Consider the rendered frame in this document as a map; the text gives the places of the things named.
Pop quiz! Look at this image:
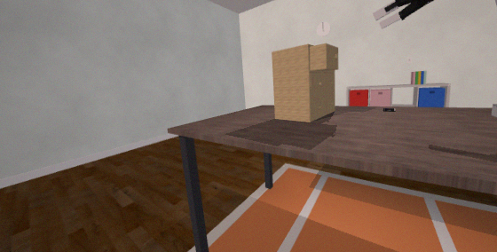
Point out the light wooden chest of drawers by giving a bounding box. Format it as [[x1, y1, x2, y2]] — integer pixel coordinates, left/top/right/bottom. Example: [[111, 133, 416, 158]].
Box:
[[272, 44, 335, 122]]

